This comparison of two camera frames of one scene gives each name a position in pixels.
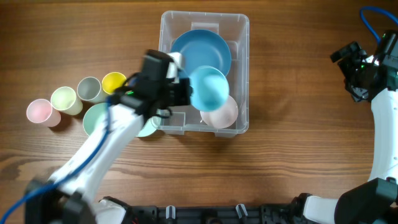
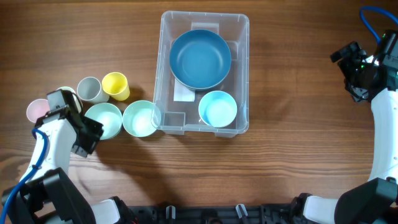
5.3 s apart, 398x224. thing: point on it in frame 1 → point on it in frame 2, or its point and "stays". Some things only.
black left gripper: (187, 90) → (84, 151)
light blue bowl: (211, 89) → (217, 109)
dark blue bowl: (201, 47) stays
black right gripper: (358, 55) stays
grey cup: (89, 89) stays
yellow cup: (112, 81) stays
